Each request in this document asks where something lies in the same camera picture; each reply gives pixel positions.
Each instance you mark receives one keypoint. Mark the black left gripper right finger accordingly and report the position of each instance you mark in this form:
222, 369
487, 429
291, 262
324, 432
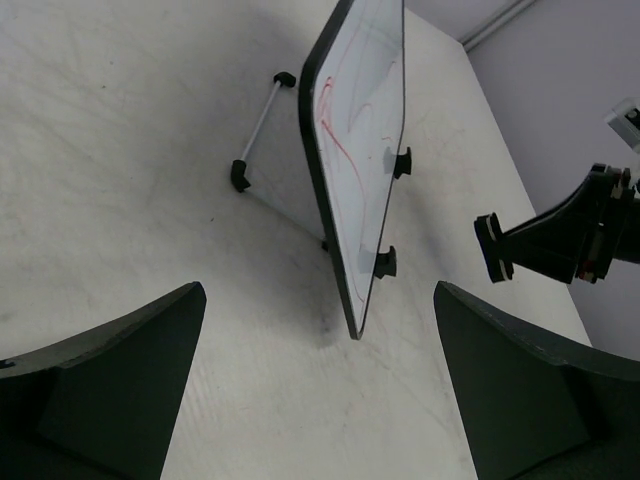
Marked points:
535, 404

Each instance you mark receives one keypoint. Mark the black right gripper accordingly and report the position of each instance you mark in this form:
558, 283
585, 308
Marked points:
603, 210

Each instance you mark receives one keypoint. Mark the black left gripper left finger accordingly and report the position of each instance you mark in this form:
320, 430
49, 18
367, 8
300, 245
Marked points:
102, 404

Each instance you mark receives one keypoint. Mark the small black-framed whiteboard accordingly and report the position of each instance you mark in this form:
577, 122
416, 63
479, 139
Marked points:
351, 111

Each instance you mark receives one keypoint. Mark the black blue whiteboard eraser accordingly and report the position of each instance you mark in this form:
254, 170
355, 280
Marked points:
488, 233

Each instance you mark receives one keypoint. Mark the metal wire whiteboard stand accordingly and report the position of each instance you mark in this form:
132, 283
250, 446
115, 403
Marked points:
255, 135

